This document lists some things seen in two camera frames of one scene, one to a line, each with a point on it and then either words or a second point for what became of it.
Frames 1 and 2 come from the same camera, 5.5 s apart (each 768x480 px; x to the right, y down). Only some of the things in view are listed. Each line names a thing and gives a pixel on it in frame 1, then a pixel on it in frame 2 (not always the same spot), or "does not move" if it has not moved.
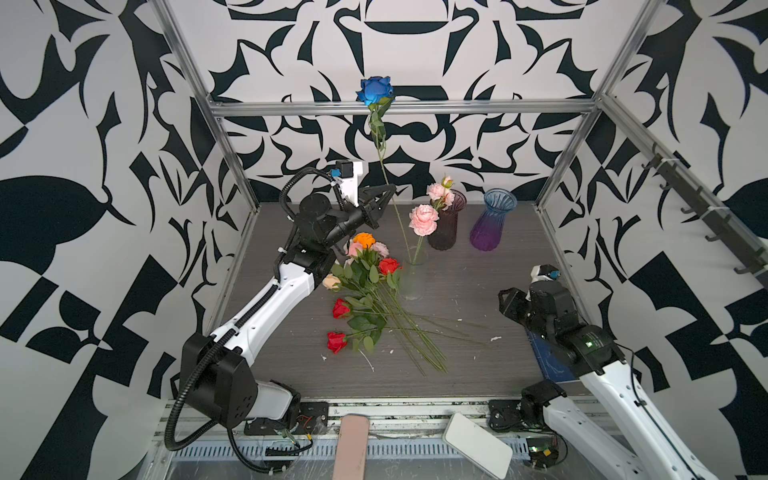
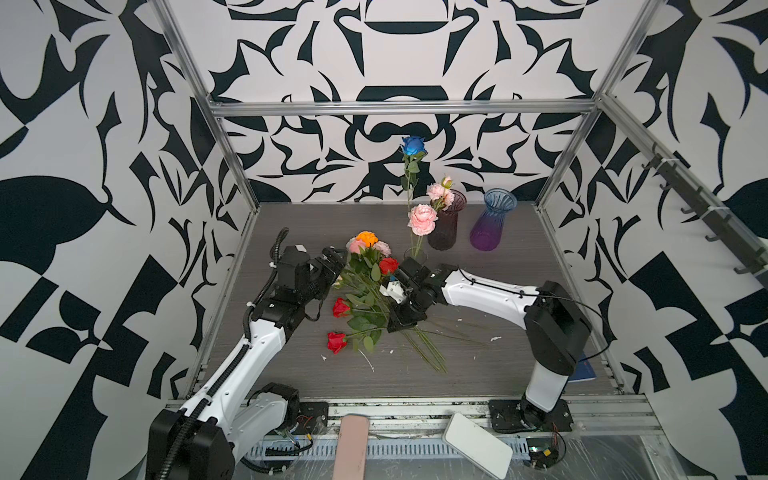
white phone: (487, 452) does not move
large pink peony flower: (423, 221) does not move
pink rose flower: (352, 248) does not move
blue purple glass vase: (487, 232) does not move
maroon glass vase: (444, 238) does not move
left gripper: (371, 208) -> (328, 271)
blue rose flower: (377, 94) -> (413, 148)
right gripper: (511, 300) -> (399, 320)
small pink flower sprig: (440, 194) does not move
